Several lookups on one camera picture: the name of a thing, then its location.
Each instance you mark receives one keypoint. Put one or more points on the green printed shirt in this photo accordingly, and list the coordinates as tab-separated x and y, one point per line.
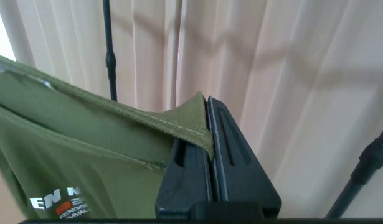
85	140

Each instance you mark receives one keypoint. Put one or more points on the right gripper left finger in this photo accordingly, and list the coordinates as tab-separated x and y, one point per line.
185	186

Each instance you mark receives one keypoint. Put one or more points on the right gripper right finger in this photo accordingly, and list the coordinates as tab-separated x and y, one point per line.
241	174

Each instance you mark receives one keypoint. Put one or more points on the black clothes rack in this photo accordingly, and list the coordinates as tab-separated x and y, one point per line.
110	62

